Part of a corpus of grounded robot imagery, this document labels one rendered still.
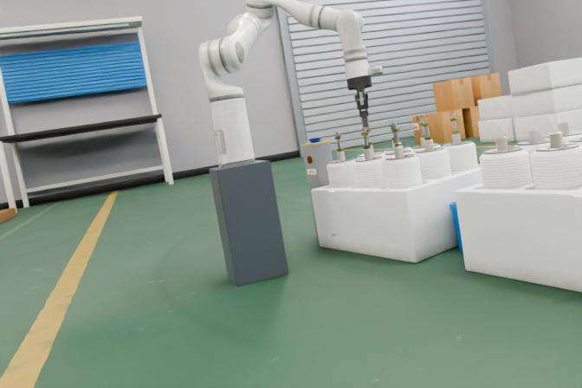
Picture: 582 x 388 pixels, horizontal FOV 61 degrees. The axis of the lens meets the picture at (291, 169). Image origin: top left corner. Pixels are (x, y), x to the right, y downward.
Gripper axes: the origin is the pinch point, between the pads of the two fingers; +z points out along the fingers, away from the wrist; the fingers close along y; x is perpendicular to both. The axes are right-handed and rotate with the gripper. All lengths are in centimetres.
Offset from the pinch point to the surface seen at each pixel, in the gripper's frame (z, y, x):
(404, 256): 33.9, 33.5, 5.4
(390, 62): -71, -549, 33
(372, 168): 12.2, 21.3, 0.6
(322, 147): 5.7, -4.6, -14.9
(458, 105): 0, -356, 84
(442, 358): 35, 84, 8
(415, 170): 13.5, 28.7, 11.1
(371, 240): 30.9, 25.2, -2.6
